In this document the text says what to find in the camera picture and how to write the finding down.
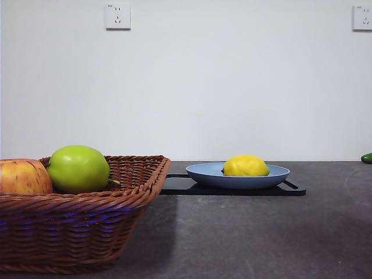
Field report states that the green apple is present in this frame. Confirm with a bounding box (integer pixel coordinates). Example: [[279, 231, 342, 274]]
[[46, 145, 111, 193]]

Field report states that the white wall socket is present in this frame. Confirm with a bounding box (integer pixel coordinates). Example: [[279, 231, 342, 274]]
[[352, 5, 372, 32], [105, 2, 131, 31]]

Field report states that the yellow lemon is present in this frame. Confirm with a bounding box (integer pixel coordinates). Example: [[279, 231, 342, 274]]
[[221, 155, 270, 177]]

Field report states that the brown wicker basket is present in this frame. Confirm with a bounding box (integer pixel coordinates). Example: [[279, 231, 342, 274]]
[[0, 155, 172, 274]]

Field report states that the red yellow apple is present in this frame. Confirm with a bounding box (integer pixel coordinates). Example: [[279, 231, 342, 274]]
[[0, 158, 54, 195]]

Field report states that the blue round plate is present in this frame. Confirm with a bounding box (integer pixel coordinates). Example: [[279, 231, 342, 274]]
[[185, 162, 291, 190]]

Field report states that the black flat tray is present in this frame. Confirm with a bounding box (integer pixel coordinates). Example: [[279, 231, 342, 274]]
[[160, 173, 307, 196]]

